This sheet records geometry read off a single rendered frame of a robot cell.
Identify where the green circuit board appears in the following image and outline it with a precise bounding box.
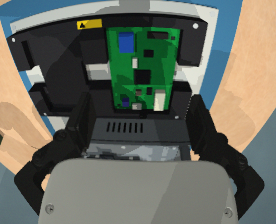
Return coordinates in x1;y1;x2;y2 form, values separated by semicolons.
106;27;180;111

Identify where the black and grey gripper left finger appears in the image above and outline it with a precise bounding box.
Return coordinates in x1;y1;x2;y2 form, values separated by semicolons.
14;92;97;216

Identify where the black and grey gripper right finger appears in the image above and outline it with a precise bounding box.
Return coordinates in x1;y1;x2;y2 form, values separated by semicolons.
185;94;265;221

